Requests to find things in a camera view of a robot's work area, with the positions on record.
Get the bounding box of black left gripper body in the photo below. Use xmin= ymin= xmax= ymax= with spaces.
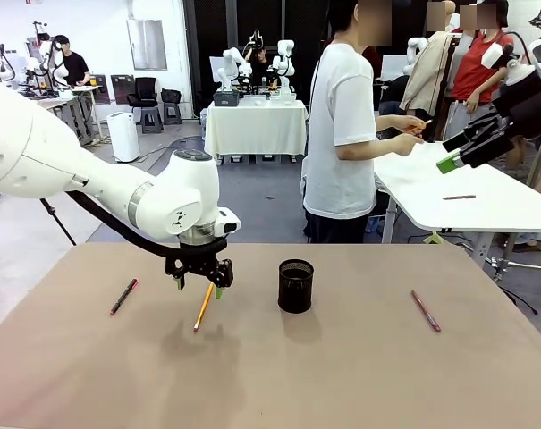
xmin=175 ymin=240 xmax=229 ymax=282

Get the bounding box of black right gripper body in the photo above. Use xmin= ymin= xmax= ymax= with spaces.
xmin=493 ymin=78 xmax=541 ymax=149

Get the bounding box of yellow pencil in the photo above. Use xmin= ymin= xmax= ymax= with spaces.
xmin=192 ymin=282 xmax=215 ymax=333

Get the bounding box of black marker with red cap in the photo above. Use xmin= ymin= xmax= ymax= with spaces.
xmin=109 ymin=278 xmax=139 ymax=317

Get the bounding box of maroon pen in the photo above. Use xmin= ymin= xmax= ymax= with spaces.
xmin=410 ymin=290 xmax=443 ymax=334

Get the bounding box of person's left forearm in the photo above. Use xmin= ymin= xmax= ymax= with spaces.
xmin=374 ymin=114 xmax=401 ymax=133

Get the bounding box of person's right forearm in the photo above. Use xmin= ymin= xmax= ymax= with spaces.
xmin=335 ymin=135 xmax=396 ymax=161

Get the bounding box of black mesh pen holder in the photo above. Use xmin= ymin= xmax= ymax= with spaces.
xmin=277 ymin=258 xmax=316 ymax=315

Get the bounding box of person's left hand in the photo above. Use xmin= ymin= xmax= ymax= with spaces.
xmin=397 ymin=114 xmax=427 ymax=135

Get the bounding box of person's right hand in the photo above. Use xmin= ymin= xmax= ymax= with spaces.
xmin=393 ymin=132 xmax=426 ymax=157

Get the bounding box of white side table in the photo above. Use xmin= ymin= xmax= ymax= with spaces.
xmin=373 ymin=140 xmax=541 ymax=245

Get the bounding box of mannequin with red shirt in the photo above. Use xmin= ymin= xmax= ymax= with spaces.
xmin=444 ymin=0 xmax=516 ymax=144

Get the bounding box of mannequin with beige jacket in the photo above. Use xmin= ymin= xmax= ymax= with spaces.
xmin=399 ymin=0 xmax=460 ymax=135

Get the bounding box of small white background robot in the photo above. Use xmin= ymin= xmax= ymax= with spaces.
xmin=405 ymin=36 xmax=430 ymax=78

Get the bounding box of metal stand base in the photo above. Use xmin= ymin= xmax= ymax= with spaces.
xmin=457 ymin=231 xmax=541 ymax=283

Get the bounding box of mannequin with dark red top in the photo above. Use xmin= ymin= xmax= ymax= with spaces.
xmin=361 ymin=44 xmax=384 ymax=84

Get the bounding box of black tripod leg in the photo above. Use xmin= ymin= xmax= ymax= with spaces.
xmin=38 ymin=198 xmax=78 ymax=248

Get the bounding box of person in white t-shirt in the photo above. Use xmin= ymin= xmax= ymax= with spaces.
xmin=300 ymin=0 xmax=427 ymax=245

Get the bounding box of table with white cloth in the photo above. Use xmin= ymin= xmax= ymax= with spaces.
xmin=203 ymin=99 xmax=309 ymax=158

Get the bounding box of white air purifier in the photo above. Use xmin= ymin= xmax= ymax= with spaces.
xmin=106 ymin=112 xmax=141 ymax=164

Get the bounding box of grey plastic stool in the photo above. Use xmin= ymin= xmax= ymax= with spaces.
xmin=140 ymin=106 xmax=165 ymax=135

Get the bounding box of grey box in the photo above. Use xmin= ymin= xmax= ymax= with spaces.
xmin=212 ymin=88 xmax=241 ymax=108

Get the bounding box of black office chair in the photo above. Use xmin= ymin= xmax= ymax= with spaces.
xmin=126 ymin=76 xmax=160 ymax=109

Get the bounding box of black equipment box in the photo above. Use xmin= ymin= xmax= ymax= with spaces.
xmin=92 ymin=72 xmax=113 ymax=106
xmin=111 ymin=74 xmax=135 ymax=106

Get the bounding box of seated person in black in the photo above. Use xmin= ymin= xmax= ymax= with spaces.
xmin=244 ymin=29 xmax=274 ymax=84

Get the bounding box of standing person in black t-shirt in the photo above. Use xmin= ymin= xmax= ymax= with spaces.
xmin=52 ymin=34 xmax=93 ymax=87

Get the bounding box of white robot beside standing person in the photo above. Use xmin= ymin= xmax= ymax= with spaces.
xmin=25 ymin=19 xmax=71 ymax=91

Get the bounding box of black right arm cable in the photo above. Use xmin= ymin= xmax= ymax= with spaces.
xmin=503 ymin=29 xmax=536 ymax=60

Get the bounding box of black floor cable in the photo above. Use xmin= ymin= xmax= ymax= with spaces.
xmin=501 ymin=289 xmax=540 ymax=316

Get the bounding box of grey wall panel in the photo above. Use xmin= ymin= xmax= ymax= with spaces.
xmin=126 ymin=18 xmax=169 ymax=72

